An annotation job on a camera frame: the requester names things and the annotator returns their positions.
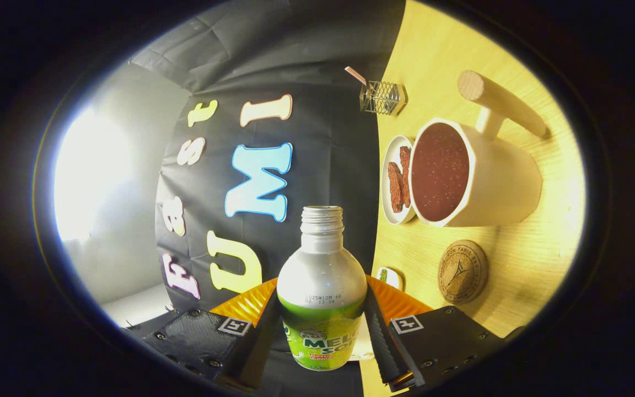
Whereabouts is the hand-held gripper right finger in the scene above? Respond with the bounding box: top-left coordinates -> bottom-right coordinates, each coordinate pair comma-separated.
363,275 -> 525,393

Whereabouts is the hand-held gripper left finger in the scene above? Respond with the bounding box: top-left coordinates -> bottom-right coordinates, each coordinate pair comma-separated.
125,277 -> 282,389

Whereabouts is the silver green juice bottle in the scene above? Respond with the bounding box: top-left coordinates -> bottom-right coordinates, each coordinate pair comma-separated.
276,206 -> 369,372

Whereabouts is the round cork coaster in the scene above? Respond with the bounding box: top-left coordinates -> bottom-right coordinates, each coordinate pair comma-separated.
438,240 -> 489,305

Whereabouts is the white cup with wooden handle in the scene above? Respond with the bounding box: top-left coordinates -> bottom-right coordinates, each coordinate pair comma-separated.
408,70 -> 551,228

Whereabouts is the white divided dish of beans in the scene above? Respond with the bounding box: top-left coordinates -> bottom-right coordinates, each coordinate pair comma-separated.
375,267 -> 405,291

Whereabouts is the red sausage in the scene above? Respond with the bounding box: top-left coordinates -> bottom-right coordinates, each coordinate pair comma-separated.
399,146 -> 412,208
388,162 -> 404,213

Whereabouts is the wooden table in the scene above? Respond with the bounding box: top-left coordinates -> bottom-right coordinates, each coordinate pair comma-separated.
359,0 -> 587,397

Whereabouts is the white plate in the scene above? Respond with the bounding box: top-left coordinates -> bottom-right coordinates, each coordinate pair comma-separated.
381,135 -> 417,225

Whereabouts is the black backdrop cloth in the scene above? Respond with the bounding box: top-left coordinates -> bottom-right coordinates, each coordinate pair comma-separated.
127,0 -> 406,397

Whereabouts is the wire utensil holder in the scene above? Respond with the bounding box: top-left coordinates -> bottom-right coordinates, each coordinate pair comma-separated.
359,81 -> 408,116

